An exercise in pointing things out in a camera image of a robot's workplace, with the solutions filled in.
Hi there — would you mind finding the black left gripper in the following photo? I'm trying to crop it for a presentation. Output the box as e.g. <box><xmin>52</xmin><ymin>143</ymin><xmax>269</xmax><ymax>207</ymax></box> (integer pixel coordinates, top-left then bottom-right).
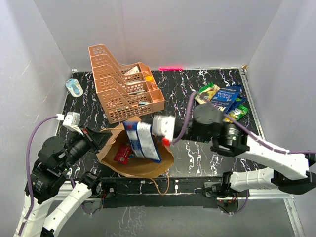
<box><xmin>59</xmin><ymin>123</ymin><xmax>113</xmax><ymax>171</ymax></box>

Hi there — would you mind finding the red snack packet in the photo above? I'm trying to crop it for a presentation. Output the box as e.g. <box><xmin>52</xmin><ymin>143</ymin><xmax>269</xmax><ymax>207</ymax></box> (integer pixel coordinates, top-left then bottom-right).
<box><xmin>114</xmin><ymin>145</ymin><xmax>132</xmax><ymax>164</ymax></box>

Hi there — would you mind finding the green cassava chips bag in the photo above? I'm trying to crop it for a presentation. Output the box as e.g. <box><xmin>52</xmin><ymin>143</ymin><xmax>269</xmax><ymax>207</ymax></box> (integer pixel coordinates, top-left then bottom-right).
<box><xmin>195</xmin><ymin>82</ymin><xmax>220</xmax><ymax>104</ymax></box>

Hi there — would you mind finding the dark blue chips bag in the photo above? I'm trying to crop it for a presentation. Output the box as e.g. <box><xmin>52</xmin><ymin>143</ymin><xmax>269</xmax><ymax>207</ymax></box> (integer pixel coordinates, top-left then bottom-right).
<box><xmin>210</xmin><ymin>85</ymin><xmax>241</xmax><ymax>112</ymax></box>
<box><xmin>224</xmin><ymin>96</ymin><xmax>246</xmax><ymax>113</ymax></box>

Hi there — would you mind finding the brown paper bag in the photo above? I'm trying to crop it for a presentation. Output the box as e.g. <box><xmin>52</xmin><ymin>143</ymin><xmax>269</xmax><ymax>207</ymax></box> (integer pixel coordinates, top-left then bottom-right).
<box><xmin>95</xmin><ymin>116</ymin><xmax>175</xmax><ymax>196</ymax></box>

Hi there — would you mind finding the yellow green fruit snack bag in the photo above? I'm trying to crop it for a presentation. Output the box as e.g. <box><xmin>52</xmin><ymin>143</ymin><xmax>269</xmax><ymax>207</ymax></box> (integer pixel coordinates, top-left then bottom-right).
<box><xmin>225</xmin><ymin>104</ymin><xmax>249</xmax><ymax>121</ymax></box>

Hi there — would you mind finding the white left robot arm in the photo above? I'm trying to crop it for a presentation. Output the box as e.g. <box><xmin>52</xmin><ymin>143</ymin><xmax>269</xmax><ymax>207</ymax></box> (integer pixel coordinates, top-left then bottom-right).
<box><xmin>14</xmin><ymin>127</ymin><xmax>112</xmax><ymax>237</ymax></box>

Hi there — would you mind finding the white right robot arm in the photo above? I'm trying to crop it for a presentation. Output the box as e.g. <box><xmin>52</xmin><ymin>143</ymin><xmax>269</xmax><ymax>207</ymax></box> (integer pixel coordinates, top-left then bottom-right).
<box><xmin>172</xmin><ymin>103</ymin><xmax>316</xmax><ymax>198</ymax></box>

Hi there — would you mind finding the peach plastic file organizer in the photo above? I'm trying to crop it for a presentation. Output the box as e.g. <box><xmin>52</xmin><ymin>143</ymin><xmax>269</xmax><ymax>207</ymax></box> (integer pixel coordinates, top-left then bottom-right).
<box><xmin>88</xmin><ymin>44</ymin><xmax>165</xmax><ymax>124</ymax></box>

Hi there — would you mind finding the blue white correction tape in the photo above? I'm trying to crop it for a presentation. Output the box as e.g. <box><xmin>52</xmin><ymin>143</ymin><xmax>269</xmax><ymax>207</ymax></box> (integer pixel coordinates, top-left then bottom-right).
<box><xmin>65</xmin><ymin>78</ymin><xmax>83</xmax><ymax>98</ymax></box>

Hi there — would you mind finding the pink tape strip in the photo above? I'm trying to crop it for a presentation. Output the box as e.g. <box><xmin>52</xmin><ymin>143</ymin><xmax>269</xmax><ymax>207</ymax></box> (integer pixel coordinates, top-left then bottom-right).
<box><xmin>159</xmin><ymin>66</ymin><xmax>183</xmax><ymax>71</ymax></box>

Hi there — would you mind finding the yellow object in organizer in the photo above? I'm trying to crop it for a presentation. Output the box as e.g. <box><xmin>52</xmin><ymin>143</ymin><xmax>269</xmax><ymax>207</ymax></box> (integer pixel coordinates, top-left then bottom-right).
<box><xmin>145</xmin><ymin>76</ymin><xmax>154</xmax><ymax>82</ymax></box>

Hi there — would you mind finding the white card in organizer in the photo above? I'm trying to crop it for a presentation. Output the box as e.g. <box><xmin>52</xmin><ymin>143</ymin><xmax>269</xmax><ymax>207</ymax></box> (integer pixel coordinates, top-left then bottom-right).
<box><xmin>124</xmin><ymin>66</ymin><xmax>140</xmax><ymax>76</ymax></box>

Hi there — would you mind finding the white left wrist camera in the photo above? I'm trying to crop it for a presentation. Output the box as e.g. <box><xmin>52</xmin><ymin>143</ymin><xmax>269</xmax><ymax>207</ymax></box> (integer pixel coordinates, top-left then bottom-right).
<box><xmin>56</xmin><ymin>112</ymin><xmax>83</xmax><ymax>135</ymax></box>

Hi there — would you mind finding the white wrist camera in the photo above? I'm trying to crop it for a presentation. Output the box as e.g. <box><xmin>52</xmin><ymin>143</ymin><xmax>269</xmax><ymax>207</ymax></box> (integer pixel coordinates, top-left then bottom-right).
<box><xmin>56</xmin><ymin>112</ymin><xmax>83</xmax><ymax>135</ymax></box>
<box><xmin>152</xmin><ymin>115</ymin><xmax>175</xmax><ymax>147</ymax></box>

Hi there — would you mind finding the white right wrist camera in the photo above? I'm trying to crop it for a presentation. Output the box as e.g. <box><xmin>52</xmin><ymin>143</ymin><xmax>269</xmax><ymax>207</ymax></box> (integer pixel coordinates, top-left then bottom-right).
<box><xmin>152</xmin><ymin>115</ymin><xmax>175</xmax><ymax>147</ymax></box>

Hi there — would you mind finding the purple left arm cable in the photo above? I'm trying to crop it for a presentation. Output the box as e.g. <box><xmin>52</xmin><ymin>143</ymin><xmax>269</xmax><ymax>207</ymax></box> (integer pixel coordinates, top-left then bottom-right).
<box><xmin>17</xmin><ymin>115</ymin><xmax>59</xmax><ymax>235</ymax></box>

